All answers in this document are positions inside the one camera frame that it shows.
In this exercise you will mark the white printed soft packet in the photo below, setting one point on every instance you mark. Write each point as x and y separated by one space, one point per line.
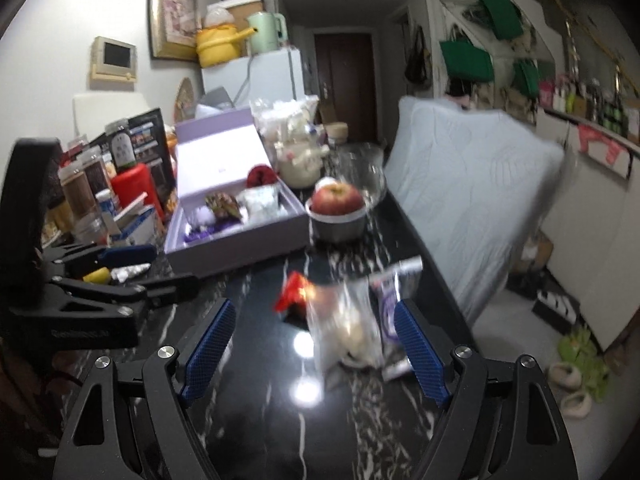
262 203

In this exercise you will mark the red apple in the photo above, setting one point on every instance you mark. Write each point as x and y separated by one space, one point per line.
336 199

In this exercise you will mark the purple tassel sachet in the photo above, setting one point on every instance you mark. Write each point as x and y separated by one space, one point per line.
202 223

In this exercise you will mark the dark red knitted scrunchie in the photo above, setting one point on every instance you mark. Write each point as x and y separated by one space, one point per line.
261 175

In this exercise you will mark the gold framed picture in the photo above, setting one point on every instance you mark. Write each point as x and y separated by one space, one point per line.
172 29

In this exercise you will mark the light blue leaf pillow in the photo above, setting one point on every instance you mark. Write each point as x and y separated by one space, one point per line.
475 185

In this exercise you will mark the yellow enamel pot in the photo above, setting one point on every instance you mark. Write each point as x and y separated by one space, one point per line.
221 44

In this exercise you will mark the lavender gift box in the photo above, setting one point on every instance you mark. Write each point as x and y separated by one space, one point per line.
215 154

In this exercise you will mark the clear glass mug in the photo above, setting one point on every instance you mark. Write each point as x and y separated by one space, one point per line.
362 165

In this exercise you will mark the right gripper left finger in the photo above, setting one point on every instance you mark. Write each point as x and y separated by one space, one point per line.
130 420

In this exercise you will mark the white cabinet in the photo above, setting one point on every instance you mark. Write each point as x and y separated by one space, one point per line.
594 222

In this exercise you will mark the grey metal bowl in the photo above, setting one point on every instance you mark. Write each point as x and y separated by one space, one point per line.
337 229

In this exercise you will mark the red candy packet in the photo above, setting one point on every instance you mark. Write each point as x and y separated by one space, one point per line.
296 295

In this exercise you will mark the clear bag with bun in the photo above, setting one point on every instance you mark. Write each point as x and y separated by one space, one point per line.
343 327

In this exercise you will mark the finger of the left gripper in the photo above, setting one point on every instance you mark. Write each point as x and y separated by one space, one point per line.
101 255
155 292

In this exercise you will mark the beige ceramic cup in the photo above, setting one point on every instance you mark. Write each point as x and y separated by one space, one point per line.
336 133

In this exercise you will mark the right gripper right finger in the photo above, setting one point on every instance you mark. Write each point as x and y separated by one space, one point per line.
499 420

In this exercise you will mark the cream rabbit teapot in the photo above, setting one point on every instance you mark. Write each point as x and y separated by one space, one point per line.
300 164

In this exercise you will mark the blue white carton box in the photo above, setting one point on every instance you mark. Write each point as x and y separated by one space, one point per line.
142 230

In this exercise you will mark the beige wall intercom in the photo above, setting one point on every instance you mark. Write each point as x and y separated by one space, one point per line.
113 60

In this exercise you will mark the red plastic container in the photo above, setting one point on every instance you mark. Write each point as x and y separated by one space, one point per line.
130 184

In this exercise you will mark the yellow lemon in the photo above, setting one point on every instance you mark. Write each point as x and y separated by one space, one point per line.
102 276

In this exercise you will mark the green tote bag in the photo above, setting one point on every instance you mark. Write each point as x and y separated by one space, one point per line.
467 62

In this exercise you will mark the brown powder spice jar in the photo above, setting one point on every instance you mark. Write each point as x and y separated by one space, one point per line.
77 191

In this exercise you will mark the mint green electric kettle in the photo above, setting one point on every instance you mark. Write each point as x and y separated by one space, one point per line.
271 32

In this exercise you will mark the white mini fridge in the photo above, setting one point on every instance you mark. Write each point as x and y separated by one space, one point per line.
273 76

